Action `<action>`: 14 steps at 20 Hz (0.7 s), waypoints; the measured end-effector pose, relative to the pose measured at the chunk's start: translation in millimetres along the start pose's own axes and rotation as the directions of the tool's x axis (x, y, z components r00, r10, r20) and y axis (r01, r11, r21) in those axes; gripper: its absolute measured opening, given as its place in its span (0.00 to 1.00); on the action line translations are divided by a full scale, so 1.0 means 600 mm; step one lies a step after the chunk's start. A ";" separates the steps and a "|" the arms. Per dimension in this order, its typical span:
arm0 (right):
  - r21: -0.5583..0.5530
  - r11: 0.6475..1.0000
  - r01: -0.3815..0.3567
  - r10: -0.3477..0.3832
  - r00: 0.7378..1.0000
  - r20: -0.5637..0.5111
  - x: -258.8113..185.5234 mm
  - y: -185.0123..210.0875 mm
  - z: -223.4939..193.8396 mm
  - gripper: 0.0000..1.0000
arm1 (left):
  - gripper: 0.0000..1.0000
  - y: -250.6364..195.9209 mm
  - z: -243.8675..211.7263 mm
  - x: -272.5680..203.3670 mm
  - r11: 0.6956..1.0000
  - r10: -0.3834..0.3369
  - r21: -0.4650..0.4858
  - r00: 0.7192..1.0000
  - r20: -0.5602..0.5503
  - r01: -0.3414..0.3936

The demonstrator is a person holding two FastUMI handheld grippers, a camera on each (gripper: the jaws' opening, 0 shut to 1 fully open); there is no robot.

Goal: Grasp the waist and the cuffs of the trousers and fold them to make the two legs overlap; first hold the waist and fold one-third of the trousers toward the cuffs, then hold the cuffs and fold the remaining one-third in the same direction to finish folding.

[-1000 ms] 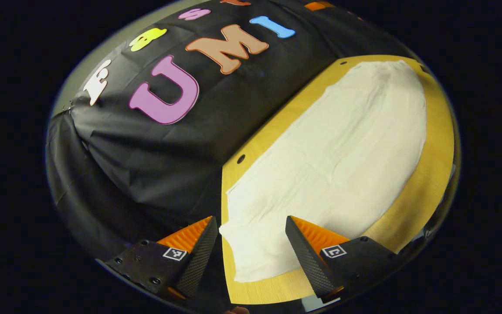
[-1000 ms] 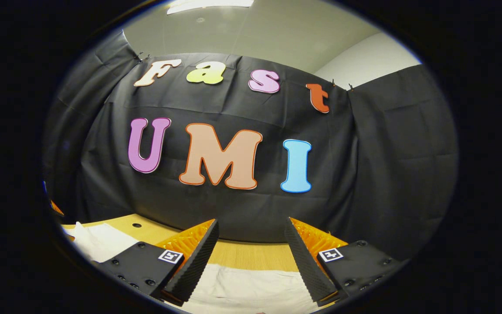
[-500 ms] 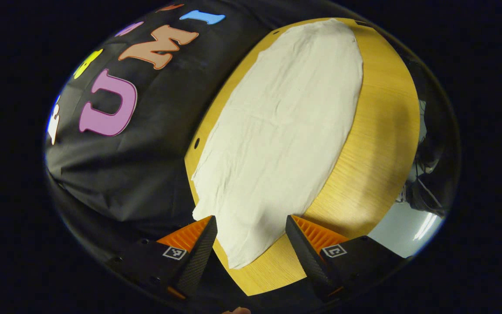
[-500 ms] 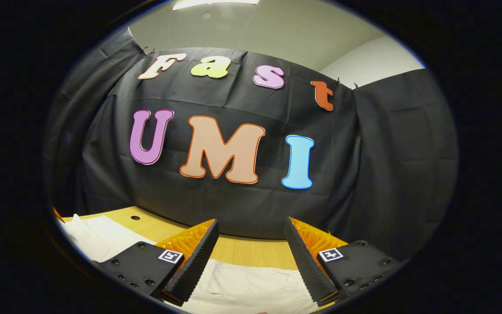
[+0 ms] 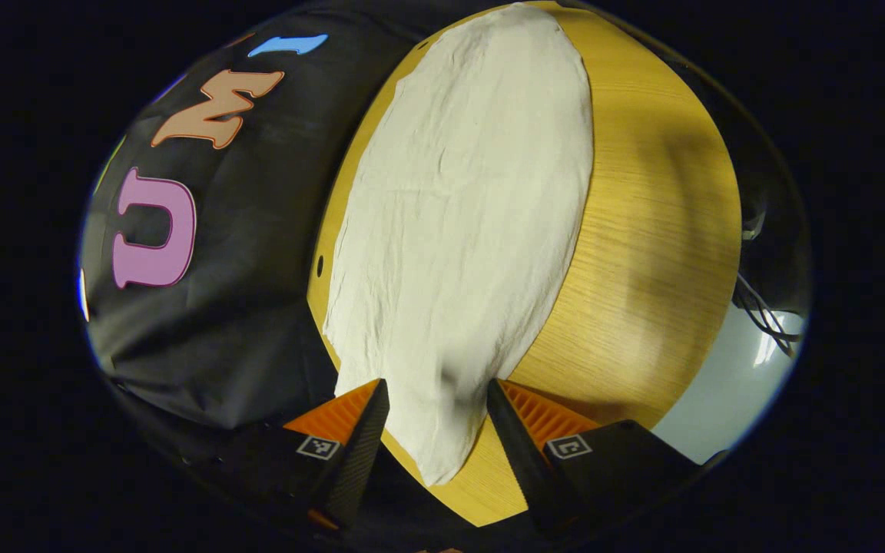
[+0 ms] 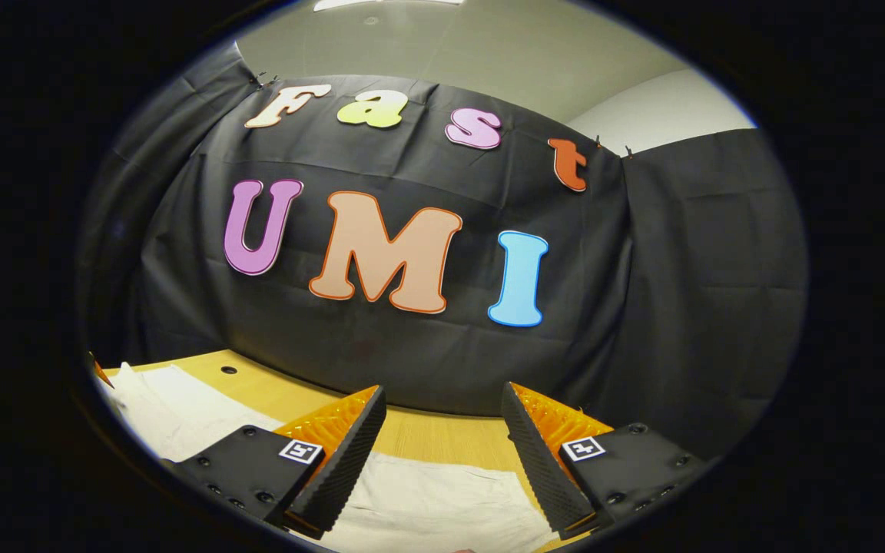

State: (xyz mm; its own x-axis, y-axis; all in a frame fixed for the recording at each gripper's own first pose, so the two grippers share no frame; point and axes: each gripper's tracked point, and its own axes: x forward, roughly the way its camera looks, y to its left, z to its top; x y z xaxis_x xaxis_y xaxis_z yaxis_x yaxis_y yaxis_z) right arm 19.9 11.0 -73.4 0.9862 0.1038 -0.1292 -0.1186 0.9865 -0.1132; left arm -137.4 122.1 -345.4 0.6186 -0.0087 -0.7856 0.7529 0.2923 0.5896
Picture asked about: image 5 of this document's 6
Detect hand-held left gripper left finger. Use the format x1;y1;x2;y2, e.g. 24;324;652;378
180;378;391;535

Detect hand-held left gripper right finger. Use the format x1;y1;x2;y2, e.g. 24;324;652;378
486;378;728;539

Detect white jeans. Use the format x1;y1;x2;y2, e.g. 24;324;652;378
322;2;595;488

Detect black backdrop cloth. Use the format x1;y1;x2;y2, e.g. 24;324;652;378
78;0;489;435

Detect grey cable bundle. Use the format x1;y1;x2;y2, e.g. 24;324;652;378
733;271;806;359

